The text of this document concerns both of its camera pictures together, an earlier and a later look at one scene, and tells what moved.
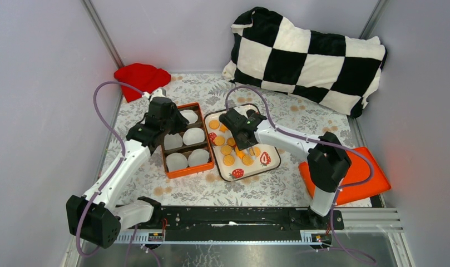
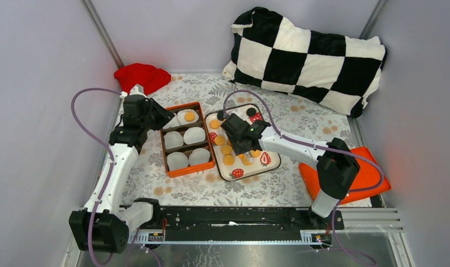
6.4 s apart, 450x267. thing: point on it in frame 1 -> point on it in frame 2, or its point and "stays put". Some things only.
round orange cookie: x=219 y=140 -> x=189 y=116
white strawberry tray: x=231 y=162 stays put
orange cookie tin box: x=187 y=149 stays put
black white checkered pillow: x=336 y=70 stays put
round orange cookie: x=228 y=160 stays put
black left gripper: x=182 y=120 -> x=164 y=116
